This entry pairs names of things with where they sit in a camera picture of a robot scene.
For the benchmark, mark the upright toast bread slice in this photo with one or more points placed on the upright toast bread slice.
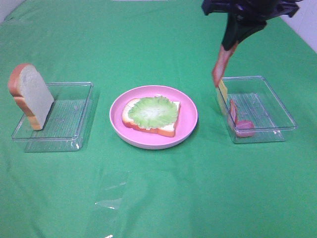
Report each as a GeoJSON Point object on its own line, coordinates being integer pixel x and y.
{"type": "Point", "coordinates": [31, 94]}

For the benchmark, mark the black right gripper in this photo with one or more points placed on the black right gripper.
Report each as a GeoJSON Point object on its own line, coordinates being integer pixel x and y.
{"type": "Point", "coordinates": [247, 10]}

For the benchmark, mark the pink round plate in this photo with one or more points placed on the pink round plate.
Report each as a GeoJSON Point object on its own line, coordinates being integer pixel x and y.
{"type": "Point", "coordinates": [186, 124]}

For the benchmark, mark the white toast bread slice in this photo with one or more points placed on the white toast bread slice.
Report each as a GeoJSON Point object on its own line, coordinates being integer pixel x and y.
{"type": "Point", "coordinates": [168, 127]}

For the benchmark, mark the clear plastic film piece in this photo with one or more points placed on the clear plastic film piece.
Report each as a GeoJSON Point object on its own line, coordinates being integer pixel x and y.
{"type": "Point", "coordinates": [112, 189]}

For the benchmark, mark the green lettuce leaf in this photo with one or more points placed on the green lettuce leaf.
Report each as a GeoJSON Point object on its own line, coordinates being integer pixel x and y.
{"type": "Point", "coordinates": [152, 112]}

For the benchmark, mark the clear plastic bread tray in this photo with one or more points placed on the clear plastic bread tray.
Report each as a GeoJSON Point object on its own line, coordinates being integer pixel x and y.
{"type": "Point", "coordinates": [66, 124]}

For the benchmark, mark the yellow cheese slice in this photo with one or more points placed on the yellow cheese slice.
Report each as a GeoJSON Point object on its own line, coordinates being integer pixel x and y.
{"type": "Point", "coordinates": [222, 96]}

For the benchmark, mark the clear plastic ingredients tray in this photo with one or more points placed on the clear plastic ingredients tray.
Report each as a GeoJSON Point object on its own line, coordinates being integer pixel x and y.
{"type": "Point", "coordinates": [256, 101]}

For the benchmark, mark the green tablecloth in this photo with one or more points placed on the green tablecloth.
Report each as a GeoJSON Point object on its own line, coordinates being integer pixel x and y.
{"type": "Point", "coordinates": [205, 187]}

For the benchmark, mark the bacon strip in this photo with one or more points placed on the bacon strip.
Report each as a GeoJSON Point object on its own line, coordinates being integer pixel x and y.
{"type": "Point", "coordinates": [221, 63]}
{"type": "Point", "coordinates": [241, 128]}

